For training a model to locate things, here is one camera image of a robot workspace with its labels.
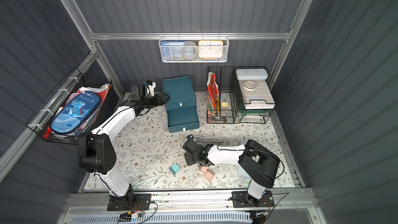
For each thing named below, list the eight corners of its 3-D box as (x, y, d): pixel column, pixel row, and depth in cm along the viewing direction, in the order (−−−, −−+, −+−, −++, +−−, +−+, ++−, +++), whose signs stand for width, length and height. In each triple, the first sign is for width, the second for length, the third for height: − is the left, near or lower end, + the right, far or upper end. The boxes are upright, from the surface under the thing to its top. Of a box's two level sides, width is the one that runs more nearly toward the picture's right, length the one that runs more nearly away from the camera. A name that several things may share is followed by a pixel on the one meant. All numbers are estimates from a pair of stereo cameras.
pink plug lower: (203, 177, 83) (203, 175, 81) (208, 169, 85) (208, 168, 83) (210, 181, 81) (210, 180, 80) (214, 173, 84) (214, 172, 82)
